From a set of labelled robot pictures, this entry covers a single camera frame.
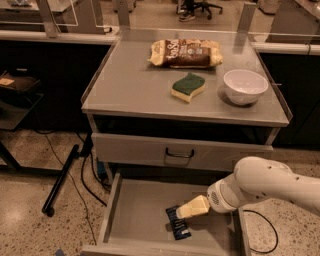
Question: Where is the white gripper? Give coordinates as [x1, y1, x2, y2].
[176, 174, 247, 219]

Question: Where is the blue rxbar blueberry wrapper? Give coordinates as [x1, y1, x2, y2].
[166, 206, 191, 240]

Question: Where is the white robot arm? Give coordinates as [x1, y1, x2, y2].
[176, 157, 320, 219]

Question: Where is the open grey middle drawer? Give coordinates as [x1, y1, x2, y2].
[82, 173, 251, 256]

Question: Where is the closed grey top drawer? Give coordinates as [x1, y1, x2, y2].
[92, 133, 273, 172]

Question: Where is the grey metal drawer cabinet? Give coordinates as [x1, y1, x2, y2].
[82, 29, 291, 185]

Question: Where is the green yellow sponge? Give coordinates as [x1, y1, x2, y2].
[171, 73, 205, 103]

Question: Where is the white bowl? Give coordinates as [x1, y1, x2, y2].
[223, 69, 269, 105]

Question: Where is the brown yellow snack bag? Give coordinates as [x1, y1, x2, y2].
[148, 39, 223, 68]

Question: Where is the black office chair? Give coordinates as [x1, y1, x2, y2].
[179, 0, 223, 22]

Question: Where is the dark side table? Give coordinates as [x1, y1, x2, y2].
[0, 68, 64, 178]

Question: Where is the black floor cable right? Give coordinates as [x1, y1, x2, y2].
[243, 209, 279, 255]

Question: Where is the black floor cable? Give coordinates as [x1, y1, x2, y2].
[33, 129, 113, 246]
[243, 209, 279, 255]

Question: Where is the black drawer handle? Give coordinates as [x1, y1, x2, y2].
[165, 148, 195, 159]

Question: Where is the black floor cable left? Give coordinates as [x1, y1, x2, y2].
[33, 129, 113, 246]

